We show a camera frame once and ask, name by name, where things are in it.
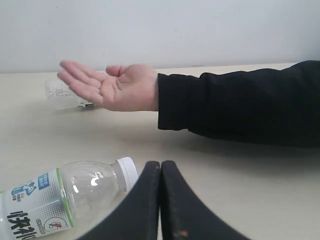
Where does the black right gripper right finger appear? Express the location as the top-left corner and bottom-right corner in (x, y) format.
(159, 160), (245, 240)

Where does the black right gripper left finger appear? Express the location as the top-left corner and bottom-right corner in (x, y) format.
(79, 161), (161, 240)

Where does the green lime sports drink bottle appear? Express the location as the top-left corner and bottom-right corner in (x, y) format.
(0, 157), (139, 240)

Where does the clear blue label tea bottle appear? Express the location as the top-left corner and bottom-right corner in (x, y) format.
(44, 70), (108, 112)

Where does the person's open hand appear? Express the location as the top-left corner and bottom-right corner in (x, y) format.
(57, 60), (159, 112)

